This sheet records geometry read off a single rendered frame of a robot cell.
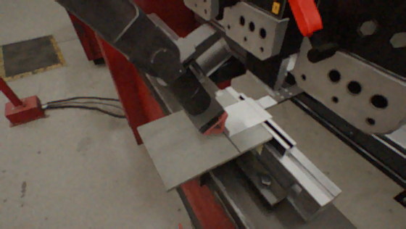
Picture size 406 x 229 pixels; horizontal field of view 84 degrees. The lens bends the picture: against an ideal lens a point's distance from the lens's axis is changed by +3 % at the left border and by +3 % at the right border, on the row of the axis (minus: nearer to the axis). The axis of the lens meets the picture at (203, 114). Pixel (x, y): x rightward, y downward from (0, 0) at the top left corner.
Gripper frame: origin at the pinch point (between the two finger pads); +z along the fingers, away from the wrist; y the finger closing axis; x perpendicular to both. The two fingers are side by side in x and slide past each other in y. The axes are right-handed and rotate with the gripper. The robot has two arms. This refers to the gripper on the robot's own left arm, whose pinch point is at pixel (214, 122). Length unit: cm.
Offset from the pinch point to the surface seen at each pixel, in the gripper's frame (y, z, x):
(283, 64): -5.4, -8.2, -17.2
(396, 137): -22.7, 19.1, -30.6
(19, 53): 282, 45, 127
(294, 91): -0.6, 12.5, -22.5
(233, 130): -3.7, 2.3, -2.2
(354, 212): -28, 130, -31
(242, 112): 0.1, 4.8, -7.1
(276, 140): -10.5, 6.3, -8.3
